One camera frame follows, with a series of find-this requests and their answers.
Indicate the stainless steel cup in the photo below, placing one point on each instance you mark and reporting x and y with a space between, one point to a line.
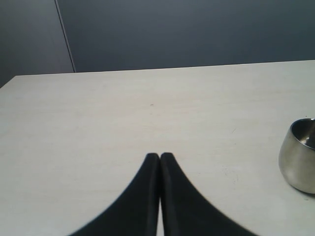
297 155

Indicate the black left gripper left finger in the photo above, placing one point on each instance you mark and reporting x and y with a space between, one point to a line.
135 211

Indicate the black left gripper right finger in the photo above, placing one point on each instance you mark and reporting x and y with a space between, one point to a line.
185 212

